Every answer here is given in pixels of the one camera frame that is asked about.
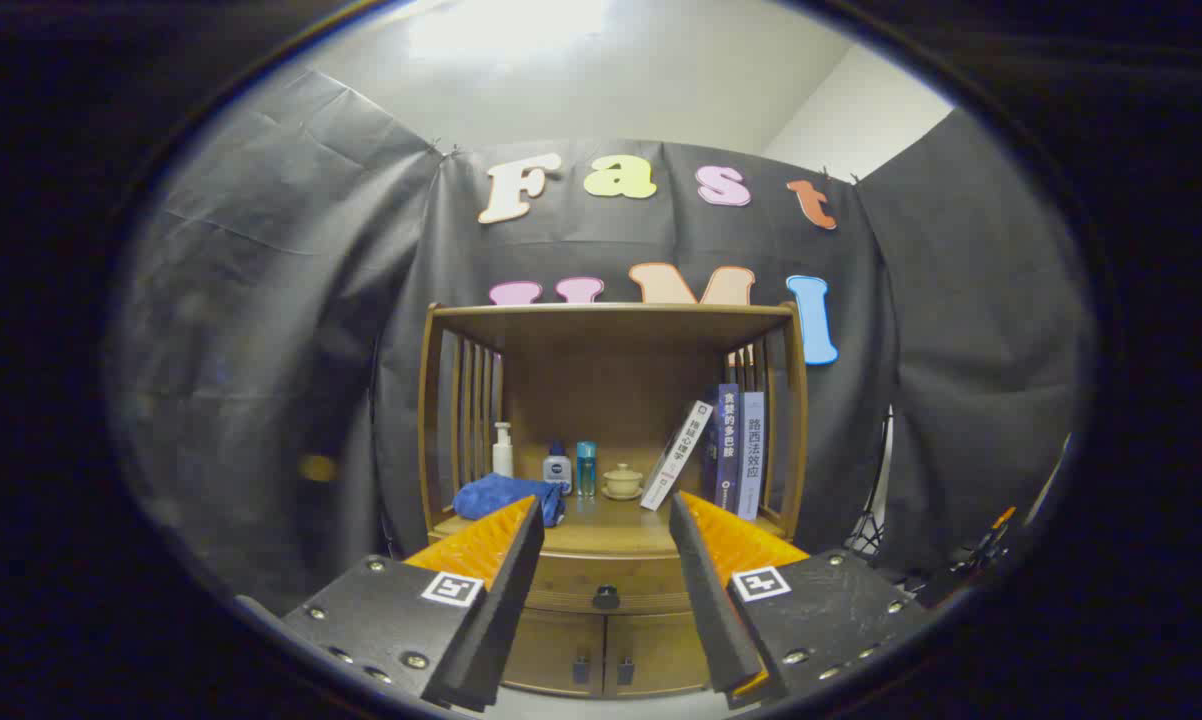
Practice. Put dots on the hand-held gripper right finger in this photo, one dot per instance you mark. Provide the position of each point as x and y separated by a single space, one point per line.
706 600

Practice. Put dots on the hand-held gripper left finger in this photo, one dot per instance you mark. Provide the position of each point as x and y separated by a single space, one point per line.
511 600

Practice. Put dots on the wooden drawer with black knob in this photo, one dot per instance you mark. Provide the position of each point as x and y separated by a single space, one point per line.
571 580

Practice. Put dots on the wooden cabinet door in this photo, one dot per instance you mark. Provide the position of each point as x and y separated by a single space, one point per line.
551 650
661 650

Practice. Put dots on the wooden countertop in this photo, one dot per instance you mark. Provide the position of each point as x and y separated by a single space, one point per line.
611 522

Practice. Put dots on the wooden cabinet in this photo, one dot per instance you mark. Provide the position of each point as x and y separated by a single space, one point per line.
601 380

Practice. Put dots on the blue folded towel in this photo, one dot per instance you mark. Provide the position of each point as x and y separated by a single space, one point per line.
491 495

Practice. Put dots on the white lotion bottle blue cap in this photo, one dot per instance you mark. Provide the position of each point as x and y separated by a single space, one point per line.
557 472

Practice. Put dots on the white pump bottle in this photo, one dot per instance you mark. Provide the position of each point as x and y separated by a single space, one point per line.
502 455

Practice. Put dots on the beige lidded teacup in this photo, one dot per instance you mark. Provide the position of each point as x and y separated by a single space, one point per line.
622 481

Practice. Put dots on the white book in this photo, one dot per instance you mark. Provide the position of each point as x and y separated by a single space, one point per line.
676 455

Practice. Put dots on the clear blue bottle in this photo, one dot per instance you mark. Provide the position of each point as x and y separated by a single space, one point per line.
586 470

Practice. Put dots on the dark blue book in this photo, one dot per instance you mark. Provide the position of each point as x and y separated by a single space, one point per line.
726 450

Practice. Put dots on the pale lavender book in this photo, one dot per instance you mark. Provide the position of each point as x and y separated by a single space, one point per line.
752 455

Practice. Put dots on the black light stand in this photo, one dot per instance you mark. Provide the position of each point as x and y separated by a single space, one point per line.
871 520

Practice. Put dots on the black device with orange tip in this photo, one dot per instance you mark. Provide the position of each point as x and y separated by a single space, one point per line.
961 575

